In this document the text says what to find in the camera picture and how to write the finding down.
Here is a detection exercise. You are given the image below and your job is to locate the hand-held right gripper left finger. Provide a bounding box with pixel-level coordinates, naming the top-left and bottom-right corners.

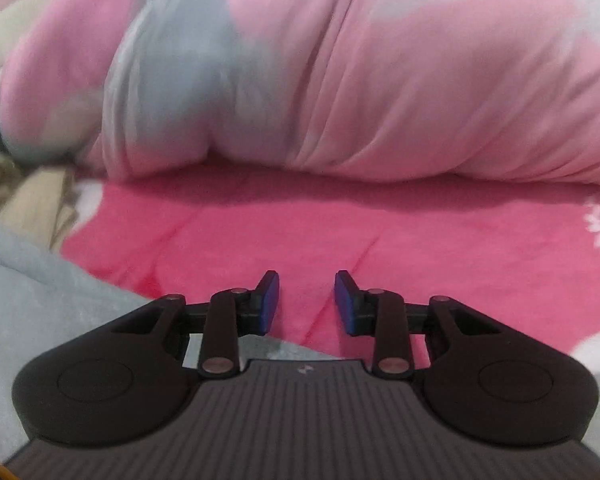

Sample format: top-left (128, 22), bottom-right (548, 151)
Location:
top-left (112, 270), bottom-right (281, 378)

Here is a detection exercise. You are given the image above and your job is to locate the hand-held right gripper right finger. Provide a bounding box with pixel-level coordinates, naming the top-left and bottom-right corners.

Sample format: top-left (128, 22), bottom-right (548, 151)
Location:
top-left (334, 270), bottom-right (501, 380)

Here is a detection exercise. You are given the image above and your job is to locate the grey sweatshirt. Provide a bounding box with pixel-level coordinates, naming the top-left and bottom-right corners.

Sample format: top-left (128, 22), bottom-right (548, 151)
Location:
top-left (0, 220), bottom-right (341, 463)

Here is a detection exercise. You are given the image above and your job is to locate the pink flower print blanket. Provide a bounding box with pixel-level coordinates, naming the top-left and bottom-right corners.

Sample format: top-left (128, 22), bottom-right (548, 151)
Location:
top-left (60, 165), bottom-right (600, 461)

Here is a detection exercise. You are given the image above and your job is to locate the pink floral quilt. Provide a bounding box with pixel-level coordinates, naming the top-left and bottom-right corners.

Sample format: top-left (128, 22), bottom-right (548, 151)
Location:
top-left (0, 0), bottom-right (600, 186)

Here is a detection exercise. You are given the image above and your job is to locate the beige garment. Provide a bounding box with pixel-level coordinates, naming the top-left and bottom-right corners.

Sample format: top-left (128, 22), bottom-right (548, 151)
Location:
top-left (0, 155), bottom-right (81, 252)

